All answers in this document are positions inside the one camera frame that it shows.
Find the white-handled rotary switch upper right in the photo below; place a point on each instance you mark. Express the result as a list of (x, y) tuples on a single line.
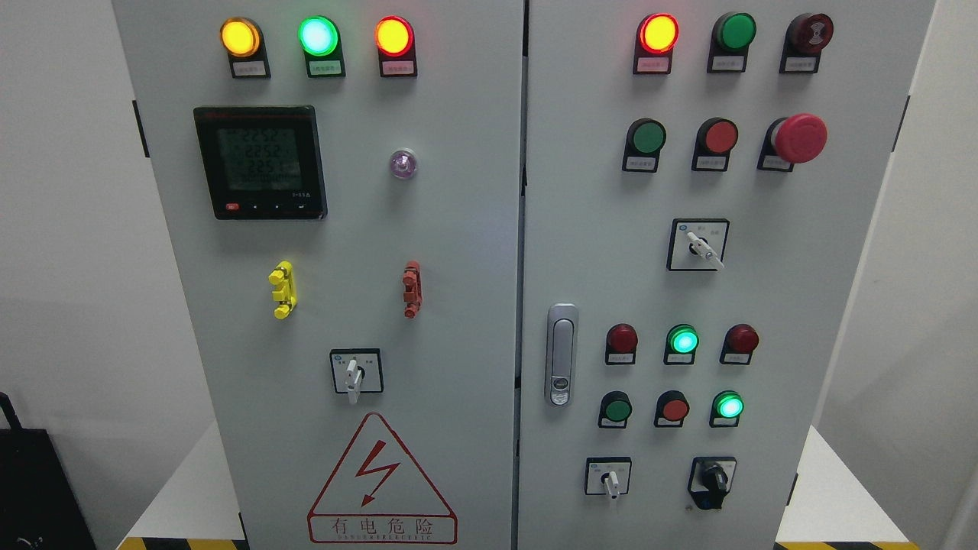
[(697, 244)]

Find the dark red indicator light left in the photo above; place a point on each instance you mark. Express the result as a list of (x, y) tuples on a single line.
[(621, 345)]

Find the green push button upper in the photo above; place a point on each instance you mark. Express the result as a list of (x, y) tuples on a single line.
[(643, 144)]

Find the dark red indicator light right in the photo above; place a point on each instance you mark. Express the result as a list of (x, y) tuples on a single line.
[(739, 344)]

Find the dark red indicator light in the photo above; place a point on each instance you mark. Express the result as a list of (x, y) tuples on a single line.
[(621, 345), (739, 344)]

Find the black knob selector switch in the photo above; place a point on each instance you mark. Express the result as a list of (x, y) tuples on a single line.
[(710, 479)]

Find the white-handled rotary switch lower right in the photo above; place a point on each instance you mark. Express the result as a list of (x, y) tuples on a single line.
[(608, 476)]

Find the black digital power meter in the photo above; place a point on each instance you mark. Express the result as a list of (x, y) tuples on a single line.
[(262, 162)]

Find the red push button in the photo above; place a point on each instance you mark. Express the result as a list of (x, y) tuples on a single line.
[(715, 139), (672, 408)]

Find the red push button upper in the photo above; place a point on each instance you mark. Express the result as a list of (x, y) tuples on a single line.
[(715, 139)]

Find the white-handled rotary switch door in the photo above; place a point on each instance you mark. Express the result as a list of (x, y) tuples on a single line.
[(356, 371)]

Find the dark red buzzer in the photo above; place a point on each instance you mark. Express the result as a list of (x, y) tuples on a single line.
[(805, 38)]

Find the red-orange indicator light left door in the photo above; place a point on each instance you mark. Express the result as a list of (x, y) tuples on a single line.
[(396, 51)]

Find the grey left cabinet door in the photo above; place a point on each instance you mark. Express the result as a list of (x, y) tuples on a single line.
[(450, 372)]

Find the white-handled rotary switch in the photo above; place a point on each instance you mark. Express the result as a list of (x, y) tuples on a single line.
[(608, 476), (697, 244)]

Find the grey cabinet door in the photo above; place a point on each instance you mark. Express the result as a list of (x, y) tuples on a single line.
[(598, 237), (450, 372)]

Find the grey right cabinet door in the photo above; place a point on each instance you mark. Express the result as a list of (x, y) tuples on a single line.
[(598, 237)]

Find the green unlit indicator top right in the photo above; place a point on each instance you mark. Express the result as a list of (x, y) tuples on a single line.
[(731, 37)]

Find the red emergency stop mushroom button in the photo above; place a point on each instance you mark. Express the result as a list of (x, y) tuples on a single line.
[(792, 140)]

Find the green lit push button lower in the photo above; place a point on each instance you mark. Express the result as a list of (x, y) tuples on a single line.
[(726, 409)]

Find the small purple clear lamp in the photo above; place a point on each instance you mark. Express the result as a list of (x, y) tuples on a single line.
[(403, 163)]

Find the white platform base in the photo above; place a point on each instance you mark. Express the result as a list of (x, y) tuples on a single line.
[(830, 509)]

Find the yellow test terminal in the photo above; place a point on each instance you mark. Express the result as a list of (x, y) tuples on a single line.
[(284, 289)]

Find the red push button lower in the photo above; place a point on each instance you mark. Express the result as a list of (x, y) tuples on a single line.
[(672, 408)]

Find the red test terminal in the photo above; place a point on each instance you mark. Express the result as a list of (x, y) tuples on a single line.
[(413, 292)]

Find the green lit indicator light left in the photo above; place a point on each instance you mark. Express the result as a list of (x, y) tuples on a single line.
[(322, 47)]

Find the black bag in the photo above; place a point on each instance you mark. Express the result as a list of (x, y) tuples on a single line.
[(38, 508)]

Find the red electric hazard warning sign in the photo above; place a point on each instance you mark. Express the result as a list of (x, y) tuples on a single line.
[(378, 494)]

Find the yellow indicator light top left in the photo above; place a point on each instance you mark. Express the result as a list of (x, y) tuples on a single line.
[(245, 46)]

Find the green lit indicator middle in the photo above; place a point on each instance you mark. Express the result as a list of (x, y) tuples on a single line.
[(681, 343)]

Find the red lit indicator light right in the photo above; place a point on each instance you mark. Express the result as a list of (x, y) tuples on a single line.
[(654, 43)]

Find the chrome cabinet door handle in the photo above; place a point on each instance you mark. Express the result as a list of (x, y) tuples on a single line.
[(562, 323)]

